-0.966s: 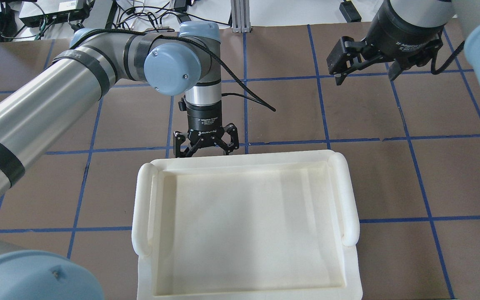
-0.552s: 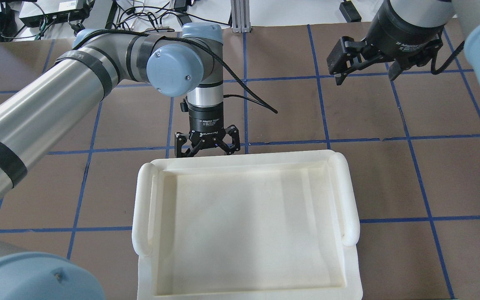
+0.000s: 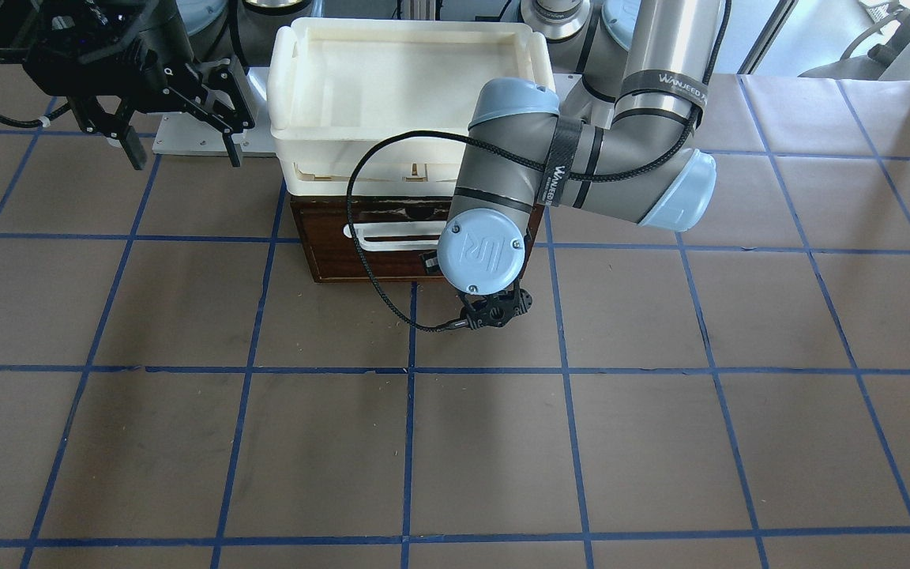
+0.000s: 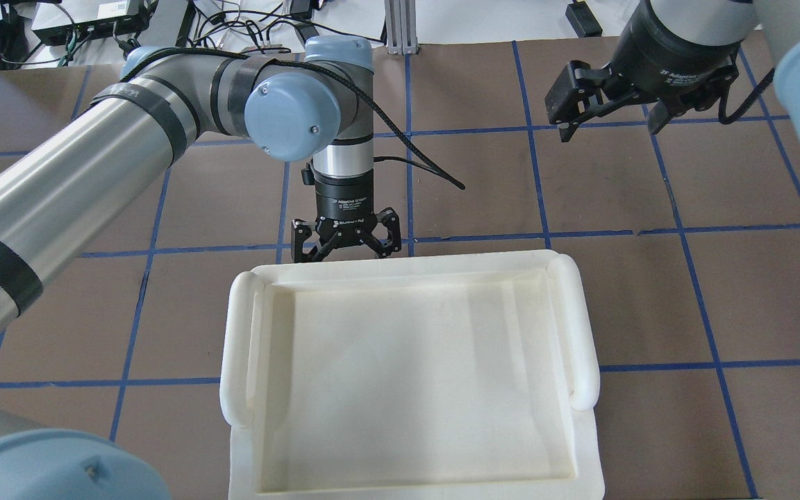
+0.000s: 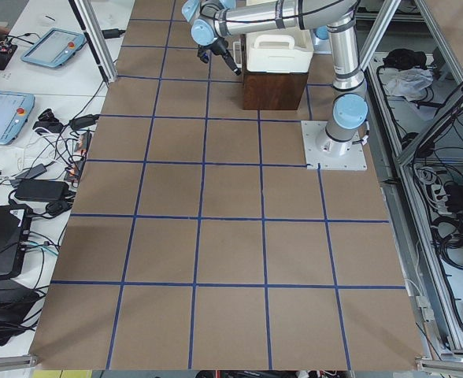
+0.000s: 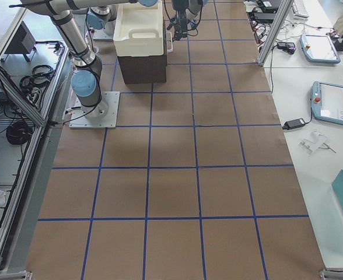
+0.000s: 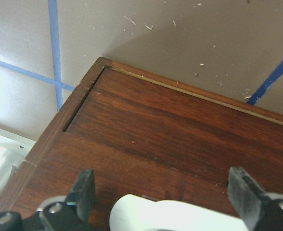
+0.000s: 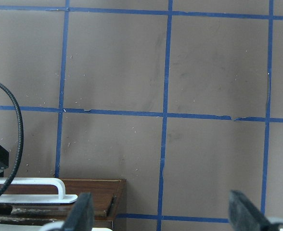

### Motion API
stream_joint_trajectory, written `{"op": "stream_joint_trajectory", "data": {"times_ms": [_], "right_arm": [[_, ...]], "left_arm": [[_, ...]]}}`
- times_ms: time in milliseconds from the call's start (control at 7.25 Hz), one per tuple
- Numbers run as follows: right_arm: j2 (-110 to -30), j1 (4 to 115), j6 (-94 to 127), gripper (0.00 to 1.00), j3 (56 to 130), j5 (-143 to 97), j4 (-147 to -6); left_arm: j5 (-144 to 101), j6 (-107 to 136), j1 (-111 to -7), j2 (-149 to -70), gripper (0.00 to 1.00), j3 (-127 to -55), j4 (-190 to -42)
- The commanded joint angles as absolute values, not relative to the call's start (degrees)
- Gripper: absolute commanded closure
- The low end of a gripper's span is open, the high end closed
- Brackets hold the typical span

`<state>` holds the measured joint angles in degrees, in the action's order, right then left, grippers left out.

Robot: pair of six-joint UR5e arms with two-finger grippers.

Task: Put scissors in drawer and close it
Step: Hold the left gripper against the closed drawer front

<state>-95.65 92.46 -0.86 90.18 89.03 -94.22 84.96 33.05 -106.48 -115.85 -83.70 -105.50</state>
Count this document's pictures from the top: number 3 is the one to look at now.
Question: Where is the dark brown wooden cabinet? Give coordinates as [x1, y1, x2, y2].
[289, 178, 547, 285]

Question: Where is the wooden drawer with white handle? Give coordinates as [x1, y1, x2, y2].
[291, 201, 449, 282]

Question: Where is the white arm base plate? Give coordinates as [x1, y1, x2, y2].
[152, 67, 276, 157]

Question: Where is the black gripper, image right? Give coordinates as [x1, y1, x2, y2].
[459, 287, 533, 329]

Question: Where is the silver robot arm, image right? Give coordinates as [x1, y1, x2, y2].
[436, 1, 731, 330]

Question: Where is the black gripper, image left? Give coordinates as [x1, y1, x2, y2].
[22, 1, 255, 171]

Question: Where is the black gripper cable, image right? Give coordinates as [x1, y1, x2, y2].
[344, 0, 732, 333]

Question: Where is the white plastic tray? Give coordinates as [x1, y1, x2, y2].
[267, 17, 554, 198]

